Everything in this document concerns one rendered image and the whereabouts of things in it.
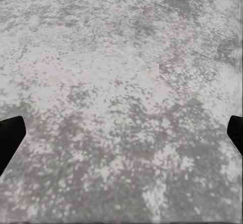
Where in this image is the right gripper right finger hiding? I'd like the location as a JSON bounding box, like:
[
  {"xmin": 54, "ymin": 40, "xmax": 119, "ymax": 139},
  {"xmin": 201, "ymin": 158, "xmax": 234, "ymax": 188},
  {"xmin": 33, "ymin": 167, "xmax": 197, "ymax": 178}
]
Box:
[{"xmin": 227, "ymin": 115, "xmax": 243, "ymax": 156}]

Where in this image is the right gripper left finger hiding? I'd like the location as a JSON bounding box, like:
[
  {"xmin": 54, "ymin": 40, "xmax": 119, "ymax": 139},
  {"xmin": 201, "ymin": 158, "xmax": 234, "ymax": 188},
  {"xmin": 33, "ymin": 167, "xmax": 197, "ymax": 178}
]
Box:
[{"xmin": 0, "ymin": 116, "xmax": 26, "ymax": 177}]

